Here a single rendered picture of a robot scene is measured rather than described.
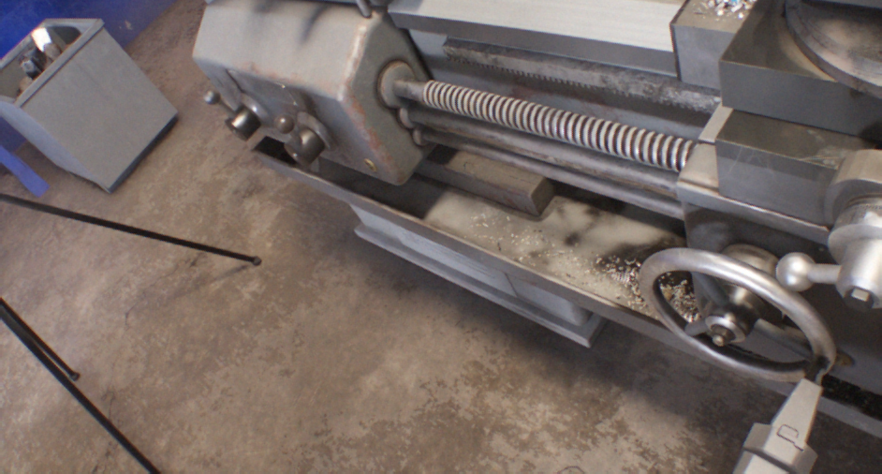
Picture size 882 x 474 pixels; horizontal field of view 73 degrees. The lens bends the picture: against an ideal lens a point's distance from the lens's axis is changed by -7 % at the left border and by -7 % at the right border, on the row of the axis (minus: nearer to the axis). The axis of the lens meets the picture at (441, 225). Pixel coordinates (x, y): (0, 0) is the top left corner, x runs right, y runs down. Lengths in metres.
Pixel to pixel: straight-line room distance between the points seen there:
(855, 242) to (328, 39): 0.82
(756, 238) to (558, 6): 0.38
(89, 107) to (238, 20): 1.62
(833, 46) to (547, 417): 1.06
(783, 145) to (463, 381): 1.10
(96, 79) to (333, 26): 1.90
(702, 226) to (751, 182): 0.11
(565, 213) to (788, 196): 0.63
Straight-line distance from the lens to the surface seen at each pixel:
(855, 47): 0.55
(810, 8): 0.59
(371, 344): 1.69
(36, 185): 3.52
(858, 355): 0.80
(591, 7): 0.83
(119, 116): 2.92
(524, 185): 1.15
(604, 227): 1.14
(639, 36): 0.79
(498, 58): 0.94
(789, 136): 0.58
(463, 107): 0.95
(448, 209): 1.27
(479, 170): 1.21
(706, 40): 0.71
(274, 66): 1.17
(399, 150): 1.11
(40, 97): 2.80
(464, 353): 1.56
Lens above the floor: 1.30
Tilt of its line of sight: 46 degrees down
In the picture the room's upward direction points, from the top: 32 degrees counter-clockwise
